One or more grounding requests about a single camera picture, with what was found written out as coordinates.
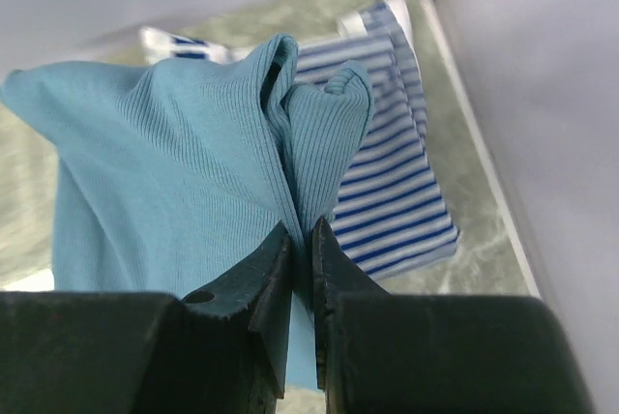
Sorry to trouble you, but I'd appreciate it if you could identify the blue white striped tank top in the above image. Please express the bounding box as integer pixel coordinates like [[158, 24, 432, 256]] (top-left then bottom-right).
[[138, 0, 460, 282]]

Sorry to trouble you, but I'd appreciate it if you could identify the plain blue tank top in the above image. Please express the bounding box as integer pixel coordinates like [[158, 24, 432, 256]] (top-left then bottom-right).
[[1, 34, 374, 389]]

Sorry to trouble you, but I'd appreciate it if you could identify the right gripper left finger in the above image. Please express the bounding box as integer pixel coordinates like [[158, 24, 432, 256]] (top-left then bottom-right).
[[1, 225, 291, 413]]

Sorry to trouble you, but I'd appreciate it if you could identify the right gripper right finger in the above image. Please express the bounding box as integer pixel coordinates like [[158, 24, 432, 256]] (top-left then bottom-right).
[[312, 220, 594, 413]]

